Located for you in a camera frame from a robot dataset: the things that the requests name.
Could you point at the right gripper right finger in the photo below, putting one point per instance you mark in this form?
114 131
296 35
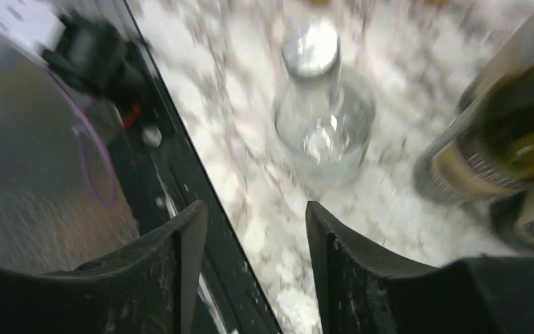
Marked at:
362 287

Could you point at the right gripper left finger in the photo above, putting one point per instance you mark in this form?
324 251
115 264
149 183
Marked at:
147 286

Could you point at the green wine bottle brown label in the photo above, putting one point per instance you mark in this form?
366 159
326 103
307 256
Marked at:
488 150

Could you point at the clear round glass bottle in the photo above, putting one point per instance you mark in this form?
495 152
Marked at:
323 116

